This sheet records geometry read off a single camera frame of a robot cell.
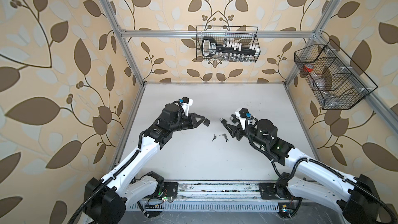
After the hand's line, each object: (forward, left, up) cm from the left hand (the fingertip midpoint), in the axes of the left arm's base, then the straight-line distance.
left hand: (205, 118), depth 72 cm
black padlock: (+13, -11, -24) cm, 30 cm away
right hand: (0, -11, -2) cm, 11 cm away
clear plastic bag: (+10, -57, +7) cm, 58 cm away
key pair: (+3, -5, -26) cm, 26 cm away
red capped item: (+33, -58, +4) cm, 67 cm away
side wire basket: (+15, -63, +10) cm, 65 cm away
